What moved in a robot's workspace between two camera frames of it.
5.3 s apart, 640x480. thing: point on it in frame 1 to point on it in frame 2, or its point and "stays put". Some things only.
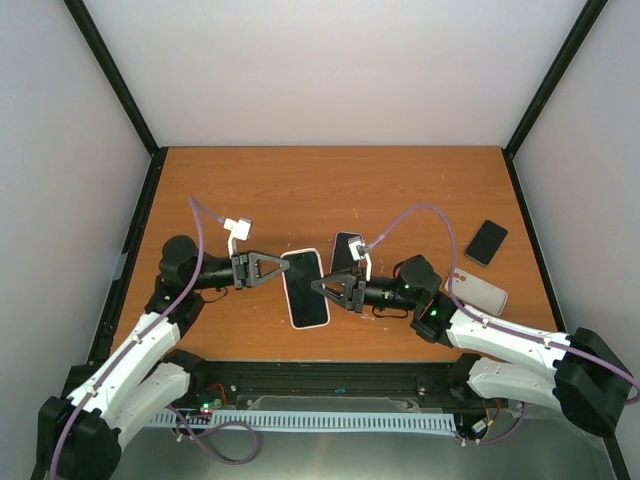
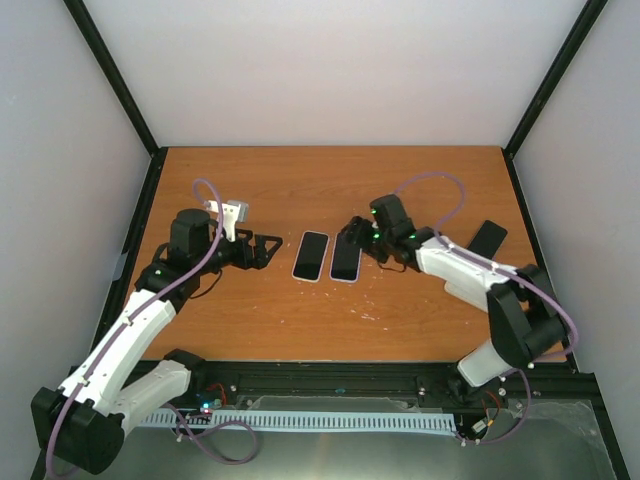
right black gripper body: [358, 297] to [374, 245]
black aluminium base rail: [339, 386] stays put
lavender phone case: [343, 258] stays put
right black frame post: [579, 41] stays put
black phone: [343, 257] stays put
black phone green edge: [486, 242] stays put
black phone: [308, 304] to [310, 255]
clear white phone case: [308, 307] to [311, 255]
